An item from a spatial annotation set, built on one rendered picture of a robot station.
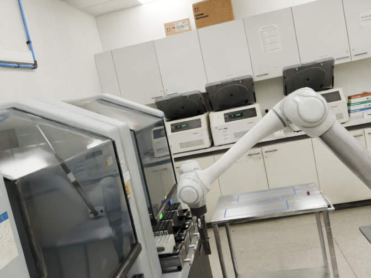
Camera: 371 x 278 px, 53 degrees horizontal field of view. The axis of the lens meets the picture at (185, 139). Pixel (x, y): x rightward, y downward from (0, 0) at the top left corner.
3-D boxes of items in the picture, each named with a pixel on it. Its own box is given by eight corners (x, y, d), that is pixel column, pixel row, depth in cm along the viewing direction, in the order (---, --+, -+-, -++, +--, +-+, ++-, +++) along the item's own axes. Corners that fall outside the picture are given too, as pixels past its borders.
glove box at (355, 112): (350, 117, 408) (349, 110, 407) (346, 116, 420) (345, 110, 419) (372, 112, 405) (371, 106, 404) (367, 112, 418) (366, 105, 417)
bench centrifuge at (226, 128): (214, 147, 395) (201, 84, 388) (217, 139, 456) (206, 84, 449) (266, 138, 386) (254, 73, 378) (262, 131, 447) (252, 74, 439)
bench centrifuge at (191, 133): (161, 156, 407) (148, 100, 400) (173, 147, 467) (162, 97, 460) (210, 148, 395) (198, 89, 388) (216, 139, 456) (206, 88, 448)
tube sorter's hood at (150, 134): (53, 240, 174) (19, 109, 167) (101, 201, 233) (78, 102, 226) (158, 225, 165) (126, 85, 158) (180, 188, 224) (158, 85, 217)
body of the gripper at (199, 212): (190, 203, 173) (195, 222, 174) (188, 209, 165) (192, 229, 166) (206, 201, 172) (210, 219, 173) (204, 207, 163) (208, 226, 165)
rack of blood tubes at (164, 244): (111, 263, 174) (109, 251, 173) (118, 254, 184) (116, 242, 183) (172, 255, 169) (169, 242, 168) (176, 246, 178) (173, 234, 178)
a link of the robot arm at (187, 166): (184, 192, 173) (181, 200, 160) (176, 160, 171) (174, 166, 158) (206, 187, 172) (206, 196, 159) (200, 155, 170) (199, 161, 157)
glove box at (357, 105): (350, 110, 407) (349, 103, 406) (347, 109, 419) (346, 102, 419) (373, 106, 403) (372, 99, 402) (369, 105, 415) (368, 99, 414)
